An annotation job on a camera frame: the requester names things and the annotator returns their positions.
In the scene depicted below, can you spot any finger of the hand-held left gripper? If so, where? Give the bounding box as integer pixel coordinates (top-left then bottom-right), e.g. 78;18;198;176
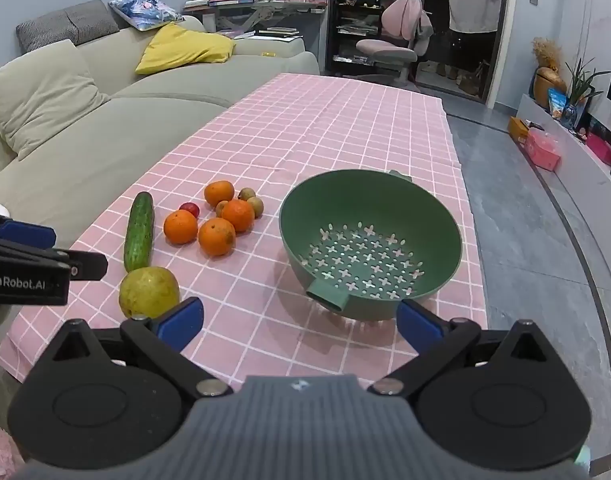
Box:
0;237;109;281
0;213;57;250

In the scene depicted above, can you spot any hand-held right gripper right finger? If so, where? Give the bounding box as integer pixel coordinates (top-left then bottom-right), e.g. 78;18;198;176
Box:
367;298;548;397

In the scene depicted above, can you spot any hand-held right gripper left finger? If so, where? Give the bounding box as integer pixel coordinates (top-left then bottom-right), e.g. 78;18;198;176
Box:
52;296;233;399

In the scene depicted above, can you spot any yellow-green pear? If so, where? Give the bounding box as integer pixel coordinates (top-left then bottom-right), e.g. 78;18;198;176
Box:
118;266;180;320

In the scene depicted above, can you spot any green cucumber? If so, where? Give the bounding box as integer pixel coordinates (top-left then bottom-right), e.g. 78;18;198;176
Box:
124;191;155;273

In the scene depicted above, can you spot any orange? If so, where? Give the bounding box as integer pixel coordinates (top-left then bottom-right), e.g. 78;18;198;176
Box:
222;199;256;233
164;209;199;245
204;180;235;208
198;217;237;257

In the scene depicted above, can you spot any green colander bowl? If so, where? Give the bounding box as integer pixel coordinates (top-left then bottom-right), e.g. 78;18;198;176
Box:
279;169;463;322

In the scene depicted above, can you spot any beige sofa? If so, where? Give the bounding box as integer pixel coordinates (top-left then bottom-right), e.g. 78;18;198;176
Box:
0;15;320;281

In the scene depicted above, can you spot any beige cushion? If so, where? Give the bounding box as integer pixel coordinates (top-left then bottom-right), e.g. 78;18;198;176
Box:
0;39;111;161

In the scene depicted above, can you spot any pink fluffy slipper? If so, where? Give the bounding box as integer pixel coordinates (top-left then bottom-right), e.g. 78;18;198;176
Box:
0;430;25;477

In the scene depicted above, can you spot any pink checked tablecloth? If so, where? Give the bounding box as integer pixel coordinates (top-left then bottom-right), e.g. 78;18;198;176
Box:
0;72;487;378

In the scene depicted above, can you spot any pink storage box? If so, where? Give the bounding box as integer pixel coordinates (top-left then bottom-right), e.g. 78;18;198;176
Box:
524;127;561;172

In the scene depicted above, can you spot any grey pillow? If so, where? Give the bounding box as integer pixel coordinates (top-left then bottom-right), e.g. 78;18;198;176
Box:
16;0;120;53

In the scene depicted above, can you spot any grey television bench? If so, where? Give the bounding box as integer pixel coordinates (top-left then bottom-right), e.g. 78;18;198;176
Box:
515;92;611;311

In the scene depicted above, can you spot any orange box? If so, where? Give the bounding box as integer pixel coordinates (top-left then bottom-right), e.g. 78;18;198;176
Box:
508;116;531;145

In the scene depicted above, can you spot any yellow pillow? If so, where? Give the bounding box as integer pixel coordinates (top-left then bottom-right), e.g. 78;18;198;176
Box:
134;22;236;76

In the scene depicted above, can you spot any blue patterned pillow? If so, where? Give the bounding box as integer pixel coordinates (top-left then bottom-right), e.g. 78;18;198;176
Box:
108;0;185;32

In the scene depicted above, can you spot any magenta box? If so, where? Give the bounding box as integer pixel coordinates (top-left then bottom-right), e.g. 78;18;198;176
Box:
585;132;611;165

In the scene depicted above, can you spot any blue snack bag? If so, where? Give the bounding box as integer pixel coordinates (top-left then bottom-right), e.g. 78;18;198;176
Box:
548;87;569;120

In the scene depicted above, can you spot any golden vase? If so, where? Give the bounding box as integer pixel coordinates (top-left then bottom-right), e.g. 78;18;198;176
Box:
533;66;567;108

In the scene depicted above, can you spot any green potted plant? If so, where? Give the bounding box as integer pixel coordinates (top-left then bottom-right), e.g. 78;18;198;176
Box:
565;57;611;128

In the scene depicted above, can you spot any dried flower bunch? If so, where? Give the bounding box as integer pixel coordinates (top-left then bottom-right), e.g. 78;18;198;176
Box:
531;36;561;68

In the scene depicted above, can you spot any pink office chair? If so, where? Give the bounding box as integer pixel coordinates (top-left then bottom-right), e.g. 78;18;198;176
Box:
355;0;433;83

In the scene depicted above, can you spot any black shelf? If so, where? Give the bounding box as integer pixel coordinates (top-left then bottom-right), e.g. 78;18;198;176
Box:
330;0;389;75

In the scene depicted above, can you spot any cluttered desk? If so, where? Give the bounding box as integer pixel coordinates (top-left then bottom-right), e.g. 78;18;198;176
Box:
183;0;329;41

